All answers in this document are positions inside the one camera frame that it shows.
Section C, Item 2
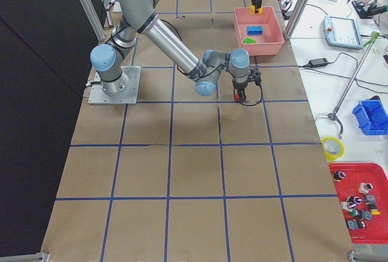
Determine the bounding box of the pink plastic box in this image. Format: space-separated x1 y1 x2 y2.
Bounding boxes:
234 7 284 56

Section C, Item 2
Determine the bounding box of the red plastic tray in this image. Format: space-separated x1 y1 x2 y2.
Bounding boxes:
329 163 387 244

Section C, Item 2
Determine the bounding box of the blue toy block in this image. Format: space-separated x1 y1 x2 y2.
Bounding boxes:
246 25 264 36

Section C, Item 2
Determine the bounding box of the reacher grabber tool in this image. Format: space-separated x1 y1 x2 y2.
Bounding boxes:
327 32 380 139

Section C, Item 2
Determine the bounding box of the yellow toy block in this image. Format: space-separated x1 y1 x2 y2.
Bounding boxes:
249 5 263 15

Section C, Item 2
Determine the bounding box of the green toy block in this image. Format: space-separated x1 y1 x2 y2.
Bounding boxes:
243 37 256 44

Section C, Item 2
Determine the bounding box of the blue storage bin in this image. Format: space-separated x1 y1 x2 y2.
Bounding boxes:
352 95 387 135

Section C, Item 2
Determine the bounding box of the yellow tape roll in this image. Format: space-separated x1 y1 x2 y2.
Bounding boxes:
321 136 344 161

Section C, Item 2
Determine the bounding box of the aluminium frame post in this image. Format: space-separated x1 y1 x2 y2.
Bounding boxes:
283 0 308 40

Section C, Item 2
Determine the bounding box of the black power adapter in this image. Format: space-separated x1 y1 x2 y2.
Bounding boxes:
307 58 329 68

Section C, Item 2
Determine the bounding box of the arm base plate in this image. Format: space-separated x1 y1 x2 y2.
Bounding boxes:
88 66 142 105

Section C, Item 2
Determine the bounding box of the teach pendant tablet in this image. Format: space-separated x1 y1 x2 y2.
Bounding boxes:
322 15 363 50

